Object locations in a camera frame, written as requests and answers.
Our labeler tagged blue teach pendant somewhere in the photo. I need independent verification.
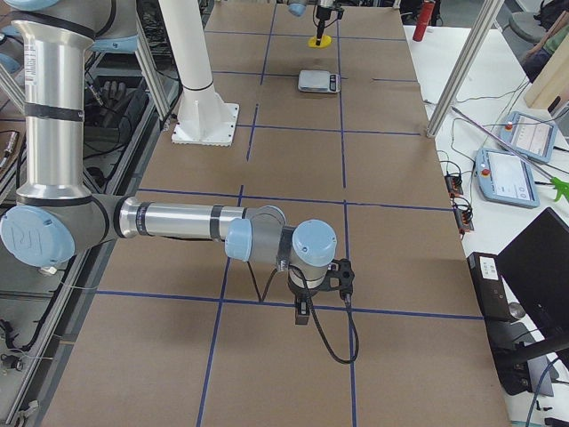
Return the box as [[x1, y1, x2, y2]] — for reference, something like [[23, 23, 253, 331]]
[[500, 111, 558, 164], [475, 148, 540, 208]]

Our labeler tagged far blue teach pendant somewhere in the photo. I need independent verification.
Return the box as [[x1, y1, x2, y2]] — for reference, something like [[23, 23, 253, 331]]
[[500, 111, 558, 164]]

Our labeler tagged orange adapter board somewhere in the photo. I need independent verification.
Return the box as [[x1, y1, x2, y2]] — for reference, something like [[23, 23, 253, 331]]
[[441, 160, 463, 197], [452, 196, 474, 236]]

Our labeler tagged digital kitchen scale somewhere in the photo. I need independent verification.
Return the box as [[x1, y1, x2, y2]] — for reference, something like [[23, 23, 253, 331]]
[[298, 69, 341, 93]]

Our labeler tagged black monitor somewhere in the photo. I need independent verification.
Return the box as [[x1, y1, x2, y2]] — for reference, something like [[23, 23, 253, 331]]
[[497, 207, 568, 337]]

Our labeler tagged aluminium frame post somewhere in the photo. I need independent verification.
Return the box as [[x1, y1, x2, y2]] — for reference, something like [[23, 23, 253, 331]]
[[426, 0, 504, 138]]

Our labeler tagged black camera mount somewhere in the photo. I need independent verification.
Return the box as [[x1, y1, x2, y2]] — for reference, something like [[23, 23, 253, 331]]
[[326, 258, 355, 302]]

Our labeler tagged near blue teach pendant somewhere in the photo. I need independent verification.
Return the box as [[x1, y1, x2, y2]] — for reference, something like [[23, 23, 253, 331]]
[[475, 148, 540, 208]]

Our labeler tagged yellow mango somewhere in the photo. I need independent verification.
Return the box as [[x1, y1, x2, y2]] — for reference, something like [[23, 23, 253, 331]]
[[308, 35, 332, 49]]

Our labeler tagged red bottle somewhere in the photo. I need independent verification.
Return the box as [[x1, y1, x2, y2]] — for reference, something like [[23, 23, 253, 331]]
[[413, 0, 436, 42]]

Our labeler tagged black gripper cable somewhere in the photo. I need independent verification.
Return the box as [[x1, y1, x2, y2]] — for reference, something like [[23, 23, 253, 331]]
[[300, 266, 360, 366]]

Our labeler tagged white pedestal column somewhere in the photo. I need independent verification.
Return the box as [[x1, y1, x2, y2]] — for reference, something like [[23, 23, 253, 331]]
[[159, 0, 239, 147]]

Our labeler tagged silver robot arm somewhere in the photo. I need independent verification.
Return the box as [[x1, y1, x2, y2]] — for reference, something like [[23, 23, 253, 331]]
[[286, 0, 344, 49], [1, 1, 340, 324]]

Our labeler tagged near orange adapter board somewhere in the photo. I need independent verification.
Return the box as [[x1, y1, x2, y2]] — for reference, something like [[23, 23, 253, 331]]
[[452, 196, 474, 236]]

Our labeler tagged far orange adapter board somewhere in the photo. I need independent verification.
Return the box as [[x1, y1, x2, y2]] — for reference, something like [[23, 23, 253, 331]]
[[441, 160, 463, 197]]

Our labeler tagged black computer box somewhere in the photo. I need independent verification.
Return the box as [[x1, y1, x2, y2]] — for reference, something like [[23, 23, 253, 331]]
[[467, 252, 555, 396]]

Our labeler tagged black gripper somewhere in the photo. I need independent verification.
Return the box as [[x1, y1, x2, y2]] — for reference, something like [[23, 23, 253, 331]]
[[314, 4, 343, 46], [288, 275, 332, 326]]

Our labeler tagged wooden board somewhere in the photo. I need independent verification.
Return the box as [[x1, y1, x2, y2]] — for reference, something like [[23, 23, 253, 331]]
[[523, 24, 568, 110]]

